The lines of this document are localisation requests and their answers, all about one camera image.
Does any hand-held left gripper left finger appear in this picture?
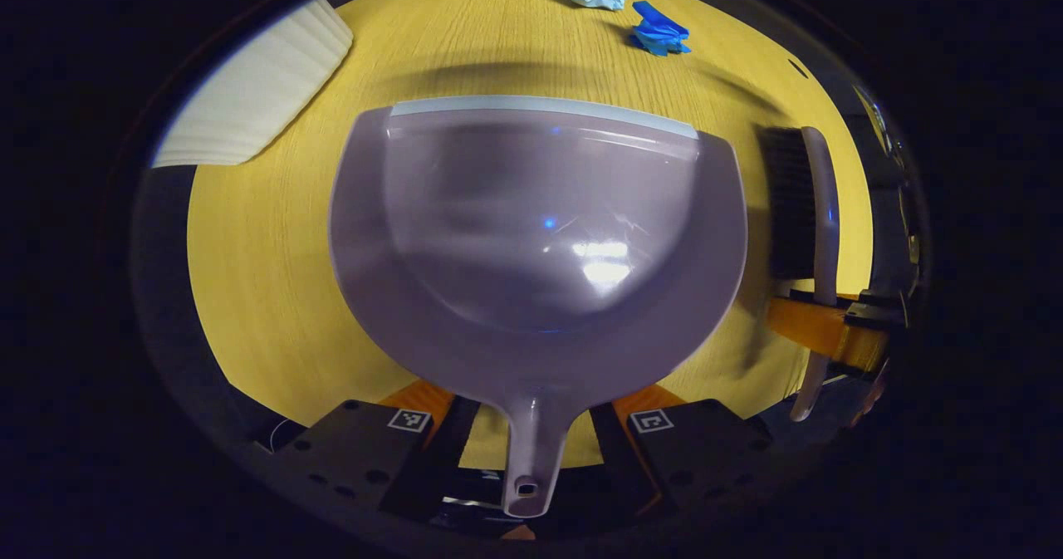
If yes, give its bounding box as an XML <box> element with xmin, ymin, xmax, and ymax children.
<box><xmin>274</xmin><ymin>379</ymin><xmax>483</xmax><ymax>522</ymax></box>

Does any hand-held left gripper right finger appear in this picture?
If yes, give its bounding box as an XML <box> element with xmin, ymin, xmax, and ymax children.
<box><xmin>590</xmin><ymin>383</ymin><xmax>777</xmax><ymax>520</ymax></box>

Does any small pink broom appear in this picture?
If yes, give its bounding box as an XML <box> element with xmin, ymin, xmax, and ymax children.
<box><xmin>762</xmin><ymin>125</ymin><xmax>841</xmax><ymax>423</ymax></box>

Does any pink plastic dustpan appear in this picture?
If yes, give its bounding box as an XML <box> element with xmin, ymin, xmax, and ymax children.
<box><xmin>328</xmin><ymin>96</ymin><xmax>748</xmax><ymax>518</ymax></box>

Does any dark blue paper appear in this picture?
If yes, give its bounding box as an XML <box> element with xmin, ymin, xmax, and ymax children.
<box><xmin>628</xmin><ymin>0</ymin><xmax>692</xmax><ymax>57</ymax></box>

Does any white ribbed garbage bin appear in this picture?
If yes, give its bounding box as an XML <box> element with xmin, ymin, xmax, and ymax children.
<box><xmin>152</xmin><ymin>0</ymin><xmax>355</xmax><ymax>168</ymax></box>

